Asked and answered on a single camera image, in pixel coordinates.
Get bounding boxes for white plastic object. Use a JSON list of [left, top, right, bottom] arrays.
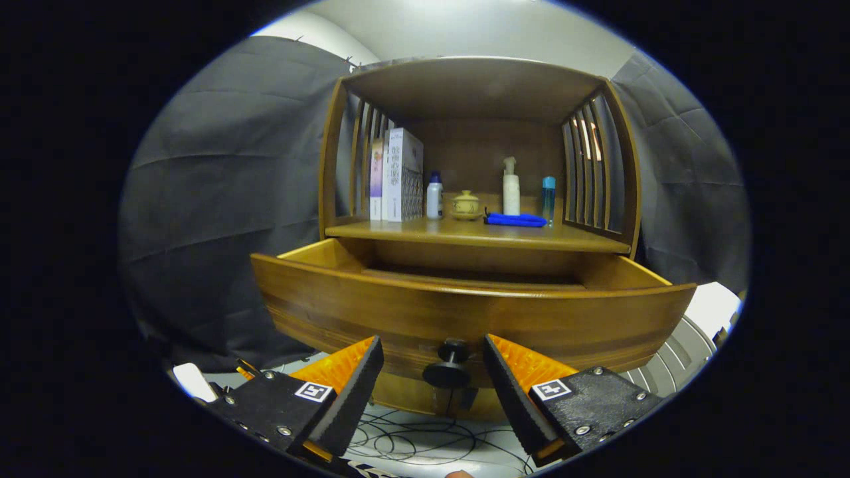
[[174, 362, 218, 403]]

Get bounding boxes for thick white patterned book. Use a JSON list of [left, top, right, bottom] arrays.
[[382, 127, 424, 222]]

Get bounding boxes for blue folded cloth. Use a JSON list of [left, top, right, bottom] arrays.
[[483, 211, 548, 228]]

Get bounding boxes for brown wooden cabinet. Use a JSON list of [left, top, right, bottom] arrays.
[[319, 56, 641, 422]]

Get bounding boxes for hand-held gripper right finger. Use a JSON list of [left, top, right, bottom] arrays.
[[483, 334, 667, 467]]

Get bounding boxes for white bottle blue cap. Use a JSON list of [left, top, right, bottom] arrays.
[[426, 171, 444, 220]]

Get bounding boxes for white grey drawer unit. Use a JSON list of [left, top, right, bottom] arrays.
[[621, 282, 743, 399]]

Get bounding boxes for brown wooden drawer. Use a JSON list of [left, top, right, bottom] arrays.
[[250, 237, 698, 392]]

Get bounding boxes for wooden countertop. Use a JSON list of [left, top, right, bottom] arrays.
[[325, 214, 632, 254]]

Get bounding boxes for black drawer knob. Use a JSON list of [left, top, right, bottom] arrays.
[[422, 339, 473, 389]]

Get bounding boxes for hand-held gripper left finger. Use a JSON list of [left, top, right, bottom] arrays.
[[209, 335, 385, 467]]

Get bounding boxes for yellow lidded teacup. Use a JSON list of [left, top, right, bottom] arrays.
[[450, 190, 483, 222]]

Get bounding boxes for white pump bottle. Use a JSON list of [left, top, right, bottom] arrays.
[[502, 156, 521, 216]]

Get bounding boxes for black floor cables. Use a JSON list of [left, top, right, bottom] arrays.
[[345, 405, 539, 475]]

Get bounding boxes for black backdrop cloth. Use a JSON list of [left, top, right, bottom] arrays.
[[118, 37, 751, 372]]

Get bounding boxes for thin purple book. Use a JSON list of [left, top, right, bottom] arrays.
[[369, 138, 384, 221]]

